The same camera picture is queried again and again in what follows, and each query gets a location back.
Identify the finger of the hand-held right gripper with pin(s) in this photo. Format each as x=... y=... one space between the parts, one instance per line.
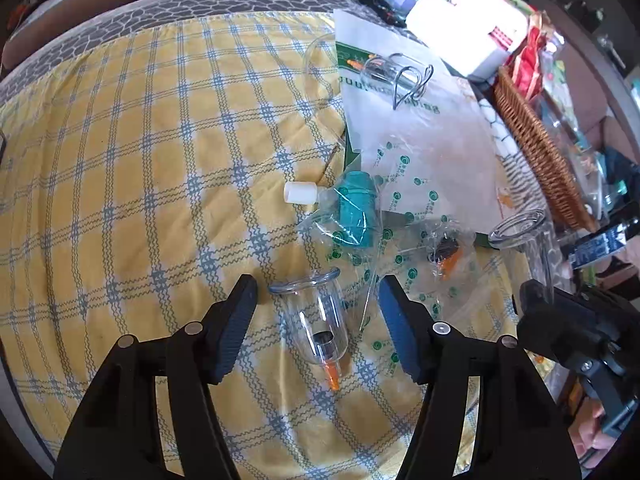
x=560 y=325
x=597 y=250

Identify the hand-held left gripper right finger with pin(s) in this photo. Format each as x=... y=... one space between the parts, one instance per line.
x=400 y=330

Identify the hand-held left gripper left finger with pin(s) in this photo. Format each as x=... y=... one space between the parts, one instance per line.
x=235 y=330

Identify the clear cupping cup orange tip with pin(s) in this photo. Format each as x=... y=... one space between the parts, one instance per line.
x=320 y=320

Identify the white plastic bag green print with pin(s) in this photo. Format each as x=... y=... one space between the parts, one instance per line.
x=450 y=125

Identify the person's right hand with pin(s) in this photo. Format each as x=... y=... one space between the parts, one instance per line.
x=590 y=440

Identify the clear bag with orange part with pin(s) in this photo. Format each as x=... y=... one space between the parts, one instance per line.
x=445 y=255

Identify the wicker basket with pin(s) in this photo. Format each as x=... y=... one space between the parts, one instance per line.
x=540 y=150

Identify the clear bag with teal part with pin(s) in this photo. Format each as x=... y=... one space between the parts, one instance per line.
x=352 y=215

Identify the white tube connector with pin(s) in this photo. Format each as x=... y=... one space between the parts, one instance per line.
x=300 y=193

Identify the white honeycomb-print cloth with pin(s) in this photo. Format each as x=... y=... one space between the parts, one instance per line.
x=492 y=125

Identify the red snack bag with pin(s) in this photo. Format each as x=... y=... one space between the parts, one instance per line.
x=525 y=70

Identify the large clear cupping cup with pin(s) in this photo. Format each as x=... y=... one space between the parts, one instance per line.
x=380 y=72

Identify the white red-patterned package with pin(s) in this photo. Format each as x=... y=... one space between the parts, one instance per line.
x=485 y=5

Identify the white rectangular box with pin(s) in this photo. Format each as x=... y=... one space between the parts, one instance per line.
x=440 y=20

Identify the clear plastic tube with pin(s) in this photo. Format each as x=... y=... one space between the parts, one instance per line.
x=309 y=55

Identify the black remote control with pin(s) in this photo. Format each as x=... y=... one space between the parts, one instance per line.
x=375 y=2

